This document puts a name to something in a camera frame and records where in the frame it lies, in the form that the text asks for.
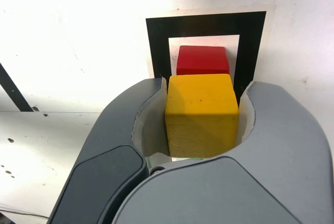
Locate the black tape strip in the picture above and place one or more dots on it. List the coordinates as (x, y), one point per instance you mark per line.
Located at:
(15, 88)

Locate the yellow cube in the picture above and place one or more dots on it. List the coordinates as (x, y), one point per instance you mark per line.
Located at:
(201, 114)

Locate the black tape square outline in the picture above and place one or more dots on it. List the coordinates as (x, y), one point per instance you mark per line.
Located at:
(159, 49)

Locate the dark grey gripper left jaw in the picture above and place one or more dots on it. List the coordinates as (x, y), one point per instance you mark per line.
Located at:
(109, 135)

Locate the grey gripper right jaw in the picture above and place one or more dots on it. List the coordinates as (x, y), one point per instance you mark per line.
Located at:
(274, 169)

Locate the red cube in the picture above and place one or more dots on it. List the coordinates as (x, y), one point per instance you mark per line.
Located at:
(202, 59)

